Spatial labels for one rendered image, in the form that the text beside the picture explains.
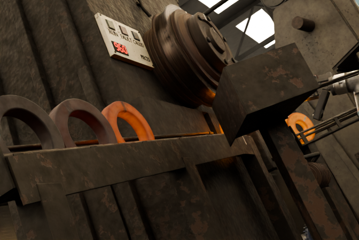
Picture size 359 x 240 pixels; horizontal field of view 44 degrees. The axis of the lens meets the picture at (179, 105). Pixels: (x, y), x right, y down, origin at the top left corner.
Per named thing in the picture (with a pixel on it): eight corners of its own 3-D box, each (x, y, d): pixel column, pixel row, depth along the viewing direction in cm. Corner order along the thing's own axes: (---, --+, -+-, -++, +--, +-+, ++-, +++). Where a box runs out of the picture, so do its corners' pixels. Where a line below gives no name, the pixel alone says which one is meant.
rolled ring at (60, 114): (97, 95, 110) (88, 102, 111) (41, 99, 93) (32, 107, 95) (131, 163, 106) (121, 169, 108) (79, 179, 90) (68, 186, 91)
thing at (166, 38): (182, 98, 167) (138, -2, 183) (232, 111, 207) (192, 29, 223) (196, 88, 164) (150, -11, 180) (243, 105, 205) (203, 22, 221)
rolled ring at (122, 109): (99, 124, 105) (88, 131, 107) (149, 177, 111) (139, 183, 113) (118, 88, 121) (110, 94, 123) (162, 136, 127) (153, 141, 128)
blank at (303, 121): (306, 151, 209) (310, 148, 206) (279, 132, 208) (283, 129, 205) (314, 127, 218) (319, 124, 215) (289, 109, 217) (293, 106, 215)
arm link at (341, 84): (350, 94, 167) (346, 91, 160) (337, 97, 169) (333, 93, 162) (346, 75, 168) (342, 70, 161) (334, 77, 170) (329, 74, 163)
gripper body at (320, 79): (302, 81, 176) (334, 74, 171) (306, 102, 174) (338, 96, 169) (297, 78, 170) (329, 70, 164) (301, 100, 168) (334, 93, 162)
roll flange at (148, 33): (161, 110, 171) (120, 12, 186) (214, 122, 211) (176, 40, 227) (182, 98, 167) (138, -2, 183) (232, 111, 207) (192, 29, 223)
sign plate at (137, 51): (110, 56, 156) (93, 15, 162) (150, 70, 178) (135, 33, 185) (115, 53, 155) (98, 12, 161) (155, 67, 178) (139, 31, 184)
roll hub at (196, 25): (205, 67, 174) (178, 9, 184) (233, 79, 199) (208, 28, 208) (217, 59, 172) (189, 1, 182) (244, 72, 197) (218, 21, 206)
